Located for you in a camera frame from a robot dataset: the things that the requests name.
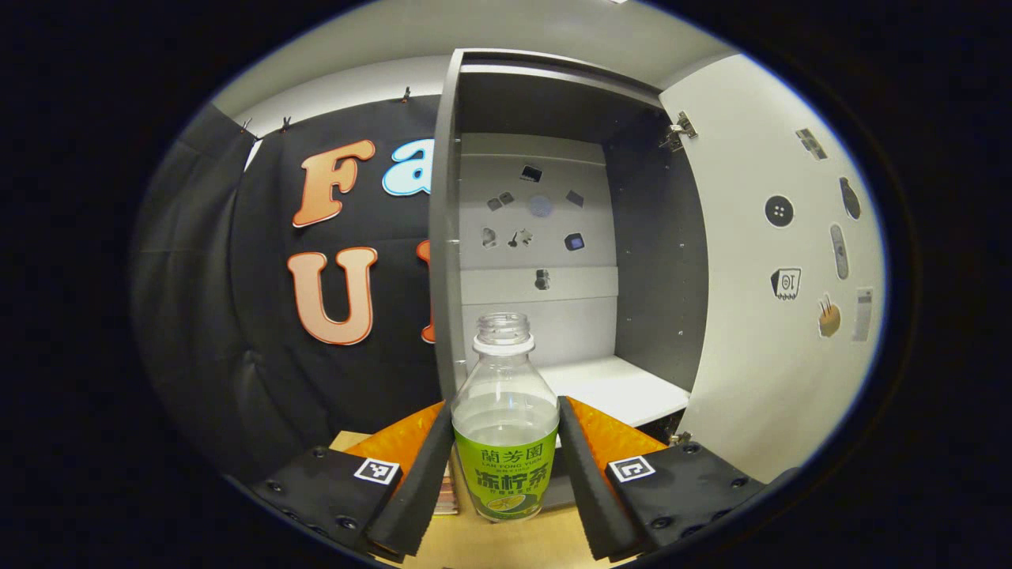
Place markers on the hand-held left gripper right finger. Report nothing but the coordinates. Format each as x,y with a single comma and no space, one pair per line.
589,490

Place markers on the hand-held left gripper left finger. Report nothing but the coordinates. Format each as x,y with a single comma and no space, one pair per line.
419,490

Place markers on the clear bottle with green label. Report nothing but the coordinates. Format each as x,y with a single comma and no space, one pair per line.
506,466

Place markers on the white cabinet door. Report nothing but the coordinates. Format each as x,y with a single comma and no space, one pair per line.
751,379

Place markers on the grey cabinet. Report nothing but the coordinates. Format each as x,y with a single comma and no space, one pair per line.
656,261

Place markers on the metal cabinet hinge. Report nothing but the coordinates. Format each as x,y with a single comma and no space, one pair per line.
680,438
678,130

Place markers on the brown cover book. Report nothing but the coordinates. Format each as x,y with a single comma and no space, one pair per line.
447,494

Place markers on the black backdrop cloth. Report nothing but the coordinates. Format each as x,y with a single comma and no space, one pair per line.
237,316

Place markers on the row of black cloth clips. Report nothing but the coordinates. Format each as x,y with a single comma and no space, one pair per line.
405,95

